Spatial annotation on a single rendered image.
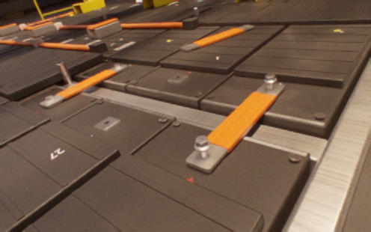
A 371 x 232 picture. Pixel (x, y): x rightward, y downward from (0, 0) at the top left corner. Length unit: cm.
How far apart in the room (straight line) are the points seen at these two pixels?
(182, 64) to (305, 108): 21
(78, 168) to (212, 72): 22
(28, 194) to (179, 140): 13
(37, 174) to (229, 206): 17
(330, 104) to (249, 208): 15
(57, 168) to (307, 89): 26
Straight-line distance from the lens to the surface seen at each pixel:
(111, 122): 32
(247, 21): 58
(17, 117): 42
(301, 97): 30
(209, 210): 17
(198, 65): 40
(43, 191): 25
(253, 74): 35
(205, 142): 21
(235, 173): 21
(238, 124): 25
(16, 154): 33
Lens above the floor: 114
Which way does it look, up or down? 29 degrees down
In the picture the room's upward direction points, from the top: 12 degrees counter-clockwise
